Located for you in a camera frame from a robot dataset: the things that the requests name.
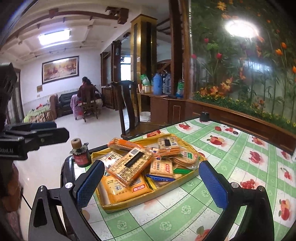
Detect blue Hokkaido cracker pack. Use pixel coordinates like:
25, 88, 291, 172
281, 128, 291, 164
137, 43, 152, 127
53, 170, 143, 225
145, 159, 175, 182

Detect round cracker pack green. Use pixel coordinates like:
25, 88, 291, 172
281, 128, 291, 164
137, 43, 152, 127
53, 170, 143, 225
172, 150, 199, 170

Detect orange cheese snack bag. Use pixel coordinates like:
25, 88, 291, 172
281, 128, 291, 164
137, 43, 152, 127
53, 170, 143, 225
102, 175, 152, 204

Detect brown sandwich cracker pack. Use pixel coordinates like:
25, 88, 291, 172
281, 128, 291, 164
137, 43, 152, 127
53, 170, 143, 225
106, 148, 154, 186

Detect long orange wafer pack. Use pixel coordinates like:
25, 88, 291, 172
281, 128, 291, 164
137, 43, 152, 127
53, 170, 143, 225
107, 138, 144, 152

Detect Weidan green cracker pack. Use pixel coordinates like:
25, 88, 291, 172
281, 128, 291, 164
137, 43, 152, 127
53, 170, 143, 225
173, 167, 192, 180

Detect cork stoppered small bottle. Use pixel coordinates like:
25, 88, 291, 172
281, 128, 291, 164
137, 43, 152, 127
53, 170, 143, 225
70, 138, 91, 168

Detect black sofa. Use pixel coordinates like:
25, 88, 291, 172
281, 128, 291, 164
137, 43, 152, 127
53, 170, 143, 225
57, 91, 77, 117

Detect framed painting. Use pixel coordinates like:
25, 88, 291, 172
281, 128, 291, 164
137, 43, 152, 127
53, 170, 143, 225
42, 56, 79, 84

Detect white foam tray yellow tape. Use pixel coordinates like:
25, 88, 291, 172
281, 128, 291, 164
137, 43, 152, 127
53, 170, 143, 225
91, 133, 206, 213

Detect seated person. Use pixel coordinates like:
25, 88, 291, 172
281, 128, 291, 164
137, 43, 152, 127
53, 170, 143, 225
70, 76, 103, 121

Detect green fruit pattern tablecloth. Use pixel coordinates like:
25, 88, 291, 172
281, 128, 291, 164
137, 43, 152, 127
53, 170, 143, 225
83, 120, 295, 240

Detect dark wooden chair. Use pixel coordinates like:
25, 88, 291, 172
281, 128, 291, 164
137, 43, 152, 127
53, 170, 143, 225
111, 80, 166, 140

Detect ceiling light panel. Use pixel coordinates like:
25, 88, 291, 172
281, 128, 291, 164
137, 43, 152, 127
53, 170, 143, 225
38, 29, 70, 46

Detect small black cup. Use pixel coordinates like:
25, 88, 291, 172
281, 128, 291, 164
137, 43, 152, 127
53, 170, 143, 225
200, 111, 210, 122

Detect green bag on cabinet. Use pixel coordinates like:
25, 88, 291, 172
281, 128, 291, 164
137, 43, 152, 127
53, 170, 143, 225
140, 74, 151, 86

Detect wooden side cabinet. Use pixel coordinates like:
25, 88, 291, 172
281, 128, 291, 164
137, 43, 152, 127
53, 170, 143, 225
137, 93, 192, 126

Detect blue thermos jug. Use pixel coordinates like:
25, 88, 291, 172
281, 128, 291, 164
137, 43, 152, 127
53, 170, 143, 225
153, 73, 163, 95

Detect floral glass partition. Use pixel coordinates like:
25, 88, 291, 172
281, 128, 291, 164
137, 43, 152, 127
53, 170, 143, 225
182, 0, 296, 135

